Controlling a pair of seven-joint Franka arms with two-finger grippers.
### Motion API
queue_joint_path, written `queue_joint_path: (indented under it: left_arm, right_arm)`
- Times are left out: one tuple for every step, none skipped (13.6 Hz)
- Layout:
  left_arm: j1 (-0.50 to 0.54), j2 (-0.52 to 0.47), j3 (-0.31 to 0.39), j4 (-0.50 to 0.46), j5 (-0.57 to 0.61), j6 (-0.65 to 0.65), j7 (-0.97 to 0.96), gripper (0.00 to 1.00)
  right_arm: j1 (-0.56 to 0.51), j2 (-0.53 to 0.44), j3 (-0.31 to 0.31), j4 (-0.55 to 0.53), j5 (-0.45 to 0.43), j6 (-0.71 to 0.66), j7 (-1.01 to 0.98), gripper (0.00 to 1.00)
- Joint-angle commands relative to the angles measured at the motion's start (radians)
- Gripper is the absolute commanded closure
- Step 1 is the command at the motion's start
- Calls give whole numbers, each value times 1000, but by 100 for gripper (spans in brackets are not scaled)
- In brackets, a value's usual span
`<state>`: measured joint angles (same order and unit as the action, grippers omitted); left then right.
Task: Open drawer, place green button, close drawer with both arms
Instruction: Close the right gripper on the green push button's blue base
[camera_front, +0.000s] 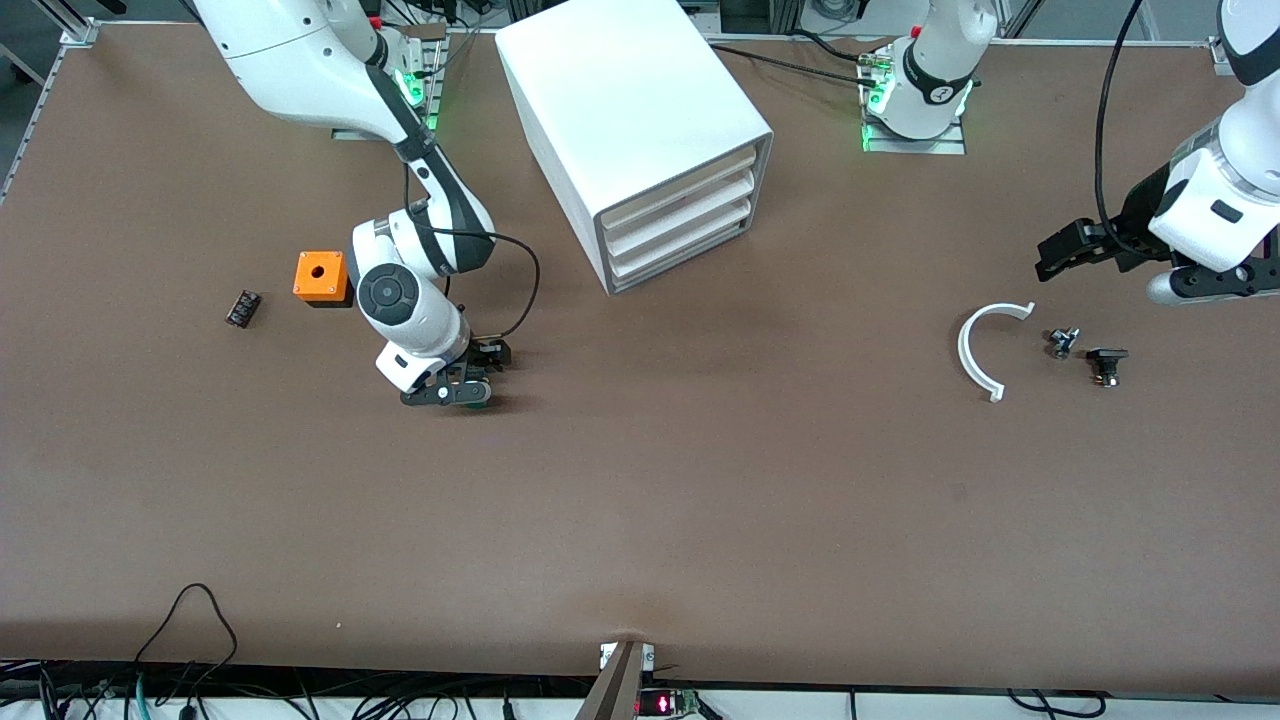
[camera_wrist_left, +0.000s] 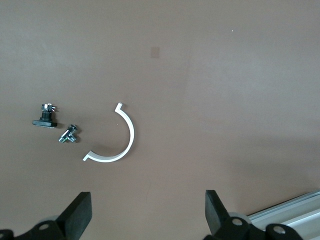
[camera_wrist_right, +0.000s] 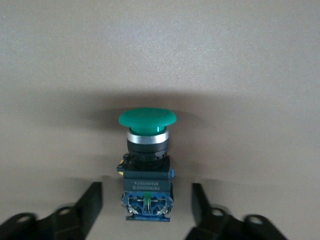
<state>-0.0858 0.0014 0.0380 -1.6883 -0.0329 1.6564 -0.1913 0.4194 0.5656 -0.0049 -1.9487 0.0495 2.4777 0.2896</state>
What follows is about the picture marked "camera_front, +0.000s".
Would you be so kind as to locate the white highest drawer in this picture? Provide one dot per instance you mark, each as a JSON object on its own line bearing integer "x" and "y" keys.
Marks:
{"x": 675, "y": 185}

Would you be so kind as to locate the black button part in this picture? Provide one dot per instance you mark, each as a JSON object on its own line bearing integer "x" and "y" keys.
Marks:
{"x": 1106, "y": 362}

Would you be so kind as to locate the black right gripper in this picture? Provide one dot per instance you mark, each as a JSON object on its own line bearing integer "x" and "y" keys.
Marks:
{"x": 489, "y": 353}

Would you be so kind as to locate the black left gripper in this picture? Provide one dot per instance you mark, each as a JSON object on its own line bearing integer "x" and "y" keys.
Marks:
{"x": 1136, "y": 217}

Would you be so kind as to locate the orange button enclosure box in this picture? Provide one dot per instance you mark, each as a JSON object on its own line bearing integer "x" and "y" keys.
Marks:
{"x": 318, "y": 275}

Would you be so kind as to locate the small grey metal part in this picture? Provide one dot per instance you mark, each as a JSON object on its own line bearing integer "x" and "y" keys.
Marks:
{"x": 1062, "y": 342}

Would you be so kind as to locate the red LED device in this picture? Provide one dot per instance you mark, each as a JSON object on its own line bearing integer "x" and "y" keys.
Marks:
{"x": 662, "y": 703}

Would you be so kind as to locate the white drawer cabinet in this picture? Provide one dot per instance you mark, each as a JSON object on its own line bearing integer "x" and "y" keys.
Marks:
{"x": 620, "y": 90}

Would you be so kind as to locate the white middle drawer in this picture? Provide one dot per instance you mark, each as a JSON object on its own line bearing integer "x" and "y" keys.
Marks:
{"x": 675, "y": 215}

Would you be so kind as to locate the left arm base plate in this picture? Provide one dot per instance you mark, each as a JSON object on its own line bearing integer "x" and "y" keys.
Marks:
{"x": 915, "y": 146}

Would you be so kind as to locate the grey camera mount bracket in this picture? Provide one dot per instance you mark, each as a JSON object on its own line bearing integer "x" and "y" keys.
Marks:
{"x": 620, "y": 685}

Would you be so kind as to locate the white lowest drawer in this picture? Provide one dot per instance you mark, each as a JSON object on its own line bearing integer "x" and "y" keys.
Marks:
{"x": 680, "y": 248}

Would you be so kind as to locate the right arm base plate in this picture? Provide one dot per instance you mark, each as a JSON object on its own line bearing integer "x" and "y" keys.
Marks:
{"x": 425, "y": 60}

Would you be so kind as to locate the white curved plastic arc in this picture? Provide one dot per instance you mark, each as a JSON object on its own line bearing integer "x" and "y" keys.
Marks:
{"x": 964, "y": 350}

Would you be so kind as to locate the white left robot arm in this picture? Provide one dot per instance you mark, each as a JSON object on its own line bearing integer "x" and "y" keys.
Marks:
{"x": 935, "y": 80}

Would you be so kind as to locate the aluminium frame profile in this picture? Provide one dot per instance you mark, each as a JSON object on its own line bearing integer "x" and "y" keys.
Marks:
{"x": 78, "y": 30}

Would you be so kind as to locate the small black terminal block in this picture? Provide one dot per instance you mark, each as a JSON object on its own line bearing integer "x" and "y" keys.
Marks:
{"x": 243, "y": 308}

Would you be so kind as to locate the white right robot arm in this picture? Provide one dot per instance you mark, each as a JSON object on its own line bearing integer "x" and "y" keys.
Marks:
{"x": 300, "y": 60}

